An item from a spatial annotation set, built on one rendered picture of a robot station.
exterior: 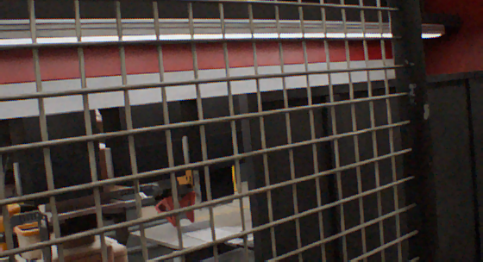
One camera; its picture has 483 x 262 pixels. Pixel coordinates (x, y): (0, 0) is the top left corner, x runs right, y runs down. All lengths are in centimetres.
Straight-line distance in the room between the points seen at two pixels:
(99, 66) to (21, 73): 16
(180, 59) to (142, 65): 10
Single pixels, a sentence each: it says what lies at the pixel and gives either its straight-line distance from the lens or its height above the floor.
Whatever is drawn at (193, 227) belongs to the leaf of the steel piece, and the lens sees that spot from 144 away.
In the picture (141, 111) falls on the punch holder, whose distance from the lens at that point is 115.
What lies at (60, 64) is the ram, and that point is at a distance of 108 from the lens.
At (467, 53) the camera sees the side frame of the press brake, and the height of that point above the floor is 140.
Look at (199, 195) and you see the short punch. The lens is 128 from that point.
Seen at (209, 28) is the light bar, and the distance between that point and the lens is 101.
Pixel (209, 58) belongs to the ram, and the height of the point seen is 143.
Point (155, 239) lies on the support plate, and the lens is 142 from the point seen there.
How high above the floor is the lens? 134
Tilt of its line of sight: 3 degrees down
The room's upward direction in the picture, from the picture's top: 6 degrees counter-clockwise
